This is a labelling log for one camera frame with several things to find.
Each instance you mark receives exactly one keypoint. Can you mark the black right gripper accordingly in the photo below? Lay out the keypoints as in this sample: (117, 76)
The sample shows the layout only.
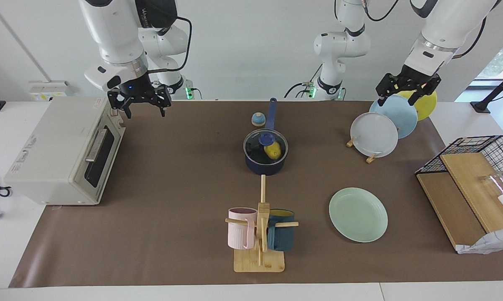
(138, 92)

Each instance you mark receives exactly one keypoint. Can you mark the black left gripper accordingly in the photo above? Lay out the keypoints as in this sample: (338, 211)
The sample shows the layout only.
(414, 81)

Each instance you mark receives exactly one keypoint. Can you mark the glass lid blue knob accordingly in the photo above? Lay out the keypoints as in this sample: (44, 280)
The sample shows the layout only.
(267, 137)

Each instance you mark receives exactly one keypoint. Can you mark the yellow potato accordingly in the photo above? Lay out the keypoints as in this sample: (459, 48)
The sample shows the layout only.
(273, 152)

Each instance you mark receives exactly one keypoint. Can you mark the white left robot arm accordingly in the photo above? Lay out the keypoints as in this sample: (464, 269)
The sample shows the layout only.
(448, 29)

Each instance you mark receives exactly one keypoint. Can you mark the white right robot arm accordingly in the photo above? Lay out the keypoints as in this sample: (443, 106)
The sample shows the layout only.
(113, 37)

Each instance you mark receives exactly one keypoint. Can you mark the light blue plate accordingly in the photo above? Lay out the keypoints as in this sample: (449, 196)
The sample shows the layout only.
(402, 119)

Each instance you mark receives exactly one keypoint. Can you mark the yellow plate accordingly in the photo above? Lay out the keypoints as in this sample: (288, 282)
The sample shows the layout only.
(427, 104)

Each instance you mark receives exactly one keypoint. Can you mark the grey plate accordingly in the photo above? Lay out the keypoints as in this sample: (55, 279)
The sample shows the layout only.
(374, 134)

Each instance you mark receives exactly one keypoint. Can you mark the wooden plate rack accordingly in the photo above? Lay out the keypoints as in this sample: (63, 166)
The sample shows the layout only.
(371, 159)

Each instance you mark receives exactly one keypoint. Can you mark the green plate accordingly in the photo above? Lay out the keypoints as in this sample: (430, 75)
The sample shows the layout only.
(358, 215)

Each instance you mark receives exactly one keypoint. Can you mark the dark blue pot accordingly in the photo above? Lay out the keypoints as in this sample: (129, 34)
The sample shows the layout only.
(266, 168)

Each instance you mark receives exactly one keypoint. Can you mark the brown table mat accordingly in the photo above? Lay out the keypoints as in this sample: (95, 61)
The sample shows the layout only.
(184, 167)

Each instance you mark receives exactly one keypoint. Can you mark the beige toaster oven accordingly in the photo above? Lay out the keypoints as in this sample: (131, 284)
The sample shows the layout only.
(54, 154)

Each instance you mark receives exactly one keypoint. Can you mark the white power strip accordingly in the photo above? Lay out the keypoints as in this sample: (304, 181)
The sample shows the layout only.
(46, 90)

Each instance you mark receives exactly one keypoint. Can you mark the wooden two-tier shelf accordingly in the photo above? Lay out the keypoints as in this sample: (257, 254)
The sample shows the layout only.
(471, 184)

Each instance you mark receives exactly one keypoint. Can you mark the clear glass cup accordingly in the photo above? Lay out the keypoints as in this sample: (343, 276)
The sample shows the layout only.
(496, 182)

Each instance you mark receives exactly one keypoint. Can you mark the pink ribbed mug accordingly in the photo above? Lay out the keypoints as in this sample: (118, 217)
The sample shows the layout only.
(239, 234)

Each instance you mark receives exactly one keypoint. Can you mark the white patterned cloth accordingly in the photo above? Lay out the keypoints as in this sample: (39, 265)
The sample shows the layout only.
(491, 242)

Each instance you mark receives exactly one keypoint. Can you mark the dark teal mug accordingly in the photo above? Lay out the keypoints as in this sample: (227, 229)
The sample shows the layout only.
(281, 236)

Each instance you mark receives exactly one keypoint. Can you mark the wooden mug tree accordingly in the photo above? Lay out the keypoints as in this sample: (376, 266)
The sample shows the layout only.
(259, 261)

